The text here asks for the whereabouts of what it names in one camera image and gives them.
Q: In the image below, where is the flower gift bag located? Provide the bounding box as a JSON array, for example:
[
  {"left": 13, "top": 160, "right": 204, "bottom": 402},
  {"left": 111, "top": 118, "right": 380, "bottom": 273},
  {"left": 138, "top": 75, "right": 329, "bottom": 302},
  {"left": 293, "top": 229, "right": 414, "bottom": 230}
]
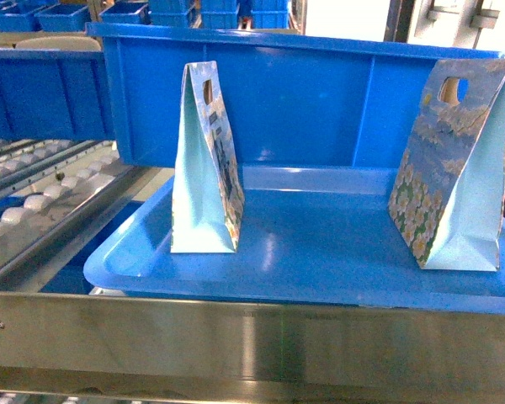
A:
[
  {"left": 171, "top": 61, "right": 245, "bottom": 253},
  {"left": 388, "top": 59, "right": 505, "bottom": 272}
]

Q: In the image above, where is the roller conveyor track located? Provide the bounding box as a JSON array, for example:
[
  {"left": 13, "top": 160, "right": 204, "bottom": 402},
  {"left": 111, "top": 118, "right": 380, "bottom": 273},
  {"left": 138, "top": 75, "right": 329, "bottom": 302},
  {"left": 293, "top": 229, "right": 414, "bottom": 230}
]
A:
[{"left": 0, "top": 142, "right": 155, "bottom": 291}]

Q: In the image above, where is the blue plastic tray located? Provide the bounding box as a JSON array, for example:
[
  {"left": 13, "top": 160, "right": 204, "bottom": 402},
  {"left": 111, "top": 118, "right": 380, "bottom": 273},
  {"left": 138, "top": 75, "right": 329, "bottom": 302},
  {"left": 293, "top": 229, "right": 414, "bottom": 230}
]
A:
[{"left": 84, "top": 167, "right": 505, "bottom": 315}]

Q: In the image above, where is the large blue plastic crate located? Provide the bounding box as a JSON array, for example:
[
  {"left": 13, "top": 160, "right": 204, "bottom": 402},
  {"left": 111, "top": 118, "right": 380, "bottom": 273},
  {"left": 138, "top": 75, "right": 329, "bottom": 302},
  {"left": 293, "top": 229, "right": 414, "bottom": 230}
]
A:
[{"left": 88, "top": 23, "right": 500, "bottom": 168}]

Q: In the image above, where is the blue crate at left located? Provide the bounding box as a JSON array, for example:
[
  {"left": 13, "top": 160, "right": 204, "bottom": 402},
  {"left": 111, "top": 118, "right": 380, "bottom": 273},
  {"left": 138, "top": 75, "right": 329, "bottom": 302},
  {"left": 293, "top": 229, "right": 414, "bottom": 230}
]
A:
[{"left": 0, "top": 49, "right": 114, "bottom": 141}]

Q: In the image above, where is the steel rack front rail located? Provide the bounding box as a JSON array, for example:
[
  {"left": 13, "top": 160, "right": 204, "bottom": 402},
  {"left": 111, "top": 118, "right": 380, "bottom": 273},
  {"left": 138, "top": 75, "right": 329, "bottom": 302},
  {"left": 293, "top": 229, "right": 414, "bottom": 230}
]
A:
[{"left": 0, "top": 293, "right": 505, "bottom": 403}]

